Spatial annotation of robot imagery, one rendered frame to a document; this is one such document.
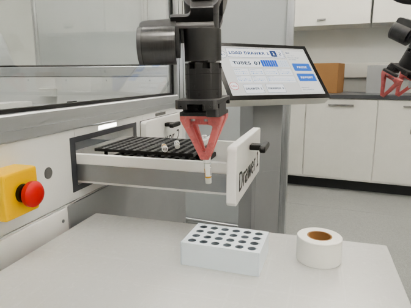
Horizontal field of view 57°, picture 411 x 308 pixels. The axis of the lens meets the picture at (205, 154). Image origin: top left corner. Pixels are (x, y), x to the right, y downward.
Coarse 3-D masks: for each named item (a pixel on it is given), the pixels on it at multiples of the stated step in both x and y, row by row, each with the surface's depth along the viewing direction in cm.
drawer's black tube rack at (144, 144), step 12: (108, 144) 86; (120, 144) 85; (132, 144) 85; (144, 144) 86; (156, 144) 85; (168, 144) 85; (180, 144) 86; (192, 144) 85; (144, 156) 79; (156, 156) 86; (168, 156) 86; (180, 156) 87
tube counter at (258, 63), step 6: (258, 60) 167; (264, 60) 168; (270, 60) 170; (276, 60) 171; (282, 60) 172; (258, 66) 165; (264, 66) 166; (270, 66) 168; (276, 66) 169; (282, 66) 170; (288, 66) 172
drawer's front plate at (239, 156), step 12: (252, 132) 85; (240, 144) 70; (228, 156) 67; (240, 156) 70; (252, 156) 83; (228, 168) 67; (240, 168) 71; (252, 168) 84; (228, 180) 68; (240, 180) 72; (252, 180) 85; (228, 192) 68; (240, 192) 72; (228, 204) 69
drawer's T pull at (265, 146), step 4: (252, 144) 79; (256, 144) 79; (260, 144) 79; (264, 144) 78; (268, 144) 81; (252, 148) 79; (256, 148) 78; (260, 148) 76; (264, 148) 76; (260, 152) 76; (264, 152) 76
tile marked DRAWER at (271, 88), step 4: (268, 84) 161; (272, 84) 162; (276, 84) 163; (280, 84) 164; (268, 88) 160; (272, 88) 161; (276, 88) 162; (280, 88) 163; (284, 88) 164; (268, 92) 159; (272, 92) 160; (276, 92) 160; (280, 92) 161; (284, 92) 162
